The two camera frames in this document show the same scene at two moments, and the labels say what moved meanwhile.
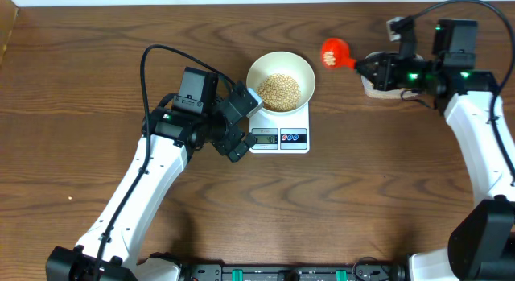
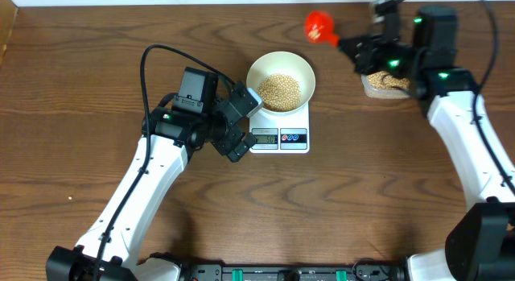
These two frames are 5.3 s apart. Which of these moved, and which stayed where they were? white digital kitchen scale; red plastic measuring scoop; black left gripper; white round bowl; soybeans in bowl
Moved: red plastic measuring scoop
Stayed: white round bowl; soybeans in bowl; white digital kitchen scale; black left gripper
